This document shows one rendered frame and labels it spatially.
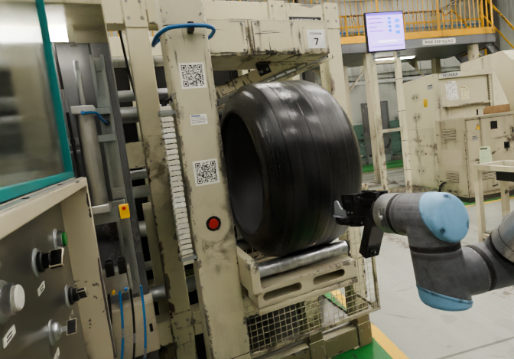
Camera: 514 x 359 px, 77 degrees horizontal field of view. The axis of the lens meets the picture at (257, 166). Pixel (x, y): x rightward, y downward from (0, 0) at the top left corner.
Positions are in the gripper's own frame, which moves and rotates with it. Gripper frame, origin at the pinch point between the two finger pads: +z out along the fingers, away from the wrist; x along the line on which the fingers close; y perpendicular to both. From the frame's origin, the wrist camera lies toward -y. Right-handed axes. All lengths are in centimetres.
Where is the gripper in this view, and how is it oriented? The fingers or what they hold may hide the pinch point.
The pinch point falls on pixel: (337, 217)
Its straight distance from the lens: 96.6
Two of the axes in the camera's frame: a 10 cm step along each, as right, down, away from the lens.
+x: -9.2, 1.4, -3.6
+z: -3.5, 1.0, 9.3
